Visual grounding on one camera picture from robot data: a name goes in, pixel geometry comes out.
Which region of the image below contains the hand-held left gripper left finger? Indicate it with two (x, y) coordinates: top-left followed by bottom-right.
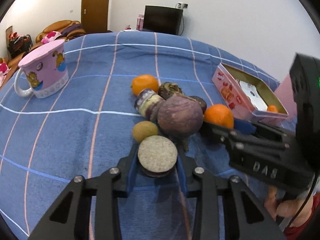
(27, 143), (140, 240)

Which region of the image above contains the brown leather sofa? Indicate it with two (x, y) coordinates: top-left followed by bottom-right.
(0, 44), (43, 85)

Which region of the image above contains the white printed paper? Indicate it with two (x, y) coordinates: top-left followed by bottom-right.
(236, 79), (268, 111)

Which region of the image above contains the purple cloth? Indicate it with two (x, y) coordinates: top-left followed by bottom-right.
(60, 24), (83, 38)

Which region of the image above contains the person's right hand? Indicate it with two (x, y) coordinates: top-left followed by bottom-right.
(264, 187), (313, 226)

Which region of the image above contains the person's right forearm red sleeve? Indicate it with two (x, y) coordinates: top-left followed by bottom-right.
(285, 205), (320, 240)

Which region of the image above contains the pink cartoon mug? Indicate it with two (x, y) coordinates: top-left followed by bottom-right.
(14, 39), (69, 99)

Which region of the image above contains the brown kiwi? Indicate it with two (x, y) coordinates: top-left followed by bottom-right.
(132, 121), (159, 143)

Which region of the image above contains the round purple root vegetable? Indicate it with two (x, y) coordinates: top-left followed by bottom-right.
(157, 94), (203, 153)

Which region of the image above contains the black television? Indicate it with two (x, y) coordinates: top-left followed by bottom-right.
(142, 5), (183, 36)

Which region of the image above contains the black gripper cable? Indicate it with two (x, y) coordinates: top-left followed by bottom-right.
(284, 174), (319, 229)

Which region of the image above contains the pink tin lid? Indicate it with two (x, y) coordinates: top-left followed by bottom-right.
(274, 74), (298, 125)

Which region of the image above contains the brown wooden door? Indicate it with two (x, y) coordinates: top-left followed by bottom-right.
(82, 0), (112, 34)

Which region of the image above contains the black storage rack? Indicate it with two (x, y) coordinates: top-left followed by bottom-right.
(7, 34), (33, 59)

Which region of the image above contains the pink tin box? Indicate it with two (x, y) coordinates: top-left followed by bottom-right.
(212, 63), (289, 126)

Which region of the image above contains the wrinkled brown passion fruit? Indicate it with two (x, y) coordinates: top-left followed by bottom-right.
(158, 82), (185, 100)

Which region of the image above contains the black television cable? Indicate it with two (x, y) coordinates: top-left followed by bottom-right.
(180, 9), (186, 37)

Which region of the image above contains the purple white banded yam chunk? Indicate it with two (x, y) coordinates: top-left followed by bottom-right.
(135, 88), (164, 117)

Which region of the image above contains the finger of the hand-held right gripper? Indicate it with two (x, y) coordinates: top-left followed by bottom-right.
(233, 118), (297, 143)
(201, 121), (291, 153)

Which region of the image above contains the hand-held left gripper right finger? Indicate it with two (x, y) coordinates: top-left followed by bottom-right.
(175, 153), (285, 240)

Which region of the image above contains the dark purple passion fruit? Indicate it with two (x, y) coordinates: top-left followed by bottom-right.
(189, 95), (207, 115)

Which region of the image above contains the cut yam chunk beige face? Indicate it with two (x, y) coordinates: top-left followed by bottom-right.
(137, 135), (178, 178)

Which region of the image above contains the brown leather armchair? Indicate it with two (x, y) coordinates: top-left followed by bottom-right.
(35, 20), (87, 43)

